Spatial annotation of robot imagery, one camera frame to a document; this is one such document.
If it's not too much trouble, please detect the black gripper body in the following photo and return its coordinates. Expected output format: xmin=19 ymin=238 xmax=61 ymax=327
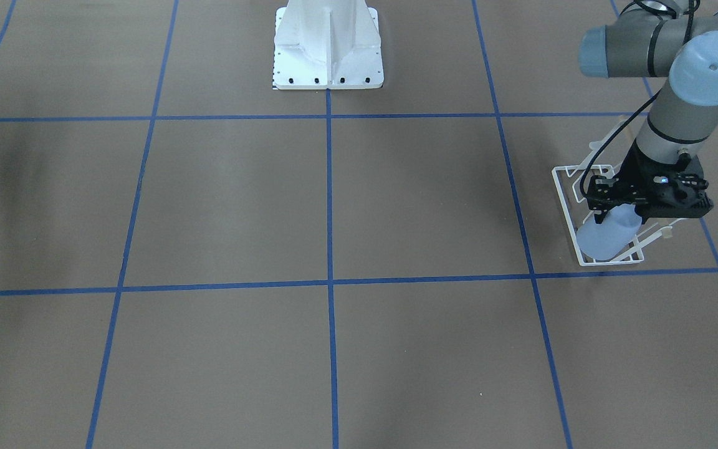
xmin=587 ymin=145 xmax=704 ymax=221

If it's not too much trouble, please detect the light blue cup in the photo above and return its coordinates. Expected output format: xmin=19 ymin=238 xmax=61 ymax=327
xmin=576 ymin=204 xmax=642 ymax=261

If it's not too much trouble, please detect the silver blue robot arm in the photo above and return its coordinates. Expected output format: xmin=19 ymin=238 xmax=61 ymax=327
xmin=578 ymin=1 xmax=718 ymax=225

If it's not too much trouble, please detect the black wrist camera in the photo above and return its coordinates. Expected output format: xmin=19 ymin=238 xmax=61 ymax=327
xmin=640 ymin=171 xmax=714 ymax=219

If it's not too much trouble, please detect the white wire cup holder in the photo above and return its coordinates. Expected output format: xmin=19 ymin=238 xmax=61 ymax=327
xmin=551 ymin=115 xmax=681 ymax=267

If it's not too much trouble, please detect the black camera cable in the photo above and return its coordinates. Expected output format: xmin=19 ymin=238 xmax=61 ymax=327
xmin=578 ymin=0 xmax=702 ymax=210

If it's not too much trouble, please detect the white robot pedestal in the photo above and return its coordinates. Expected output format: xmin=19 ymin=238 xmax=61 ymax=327
xmin=272 ymin=1 xmax=385 ymax=90

